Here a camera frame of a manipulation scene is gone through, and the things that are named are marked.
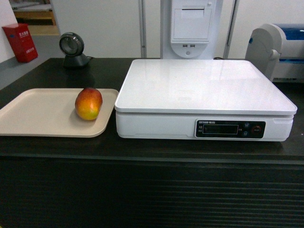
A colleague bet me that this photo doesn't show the grey blue label printer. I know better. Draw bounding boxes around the grey blue label printer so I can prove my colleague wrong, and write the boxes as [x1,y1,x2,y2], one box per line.
[245,24,304,83]

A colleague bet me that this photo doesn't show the black checkout counter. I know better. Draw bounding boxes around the black checkout counter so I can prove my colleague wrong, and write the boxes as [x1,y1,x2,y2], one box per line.
[0,57,304,228]

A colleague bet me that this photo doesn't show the white checkout scale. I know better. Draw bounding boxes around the white checkout scale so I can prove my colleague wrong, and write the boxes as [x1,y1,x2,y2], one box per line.
[115,59,297,142]

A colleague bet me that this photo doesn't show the black barcode scanner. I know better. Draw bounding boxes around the black barcode scanner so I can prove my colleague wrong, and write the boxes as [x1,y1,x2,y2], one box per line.
[59,32,93,69]

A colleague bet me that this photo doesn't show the wooden shelf background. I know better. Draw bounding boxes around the wooden shelf background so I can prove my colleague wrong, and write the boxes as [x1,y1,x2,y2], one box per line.
[9,0,59,36]

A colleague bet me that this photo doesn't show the white receipt printer kiosk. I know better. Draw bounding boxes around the white receipt printer kiosk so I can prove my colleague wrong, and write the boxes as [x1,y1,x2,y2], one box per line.
[160,0,223,59]

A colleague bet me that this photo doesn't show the red yellow mango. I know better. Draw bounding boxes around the red yellow mango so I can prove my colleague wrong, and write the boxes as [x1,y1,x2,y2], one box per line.
[75,88,103,121]

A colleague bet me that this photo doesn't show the beige plastic tray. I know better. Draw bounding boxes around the beige plastic tray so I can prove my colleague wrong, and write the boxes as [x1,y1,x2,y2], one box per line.
[0,88,118,138]

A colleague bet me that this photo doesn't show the red fire extinguisher box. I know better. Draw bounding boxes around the red fire extinguisher box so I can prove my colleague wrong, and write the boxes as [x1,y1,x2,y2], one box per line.
[2,23,38,63]

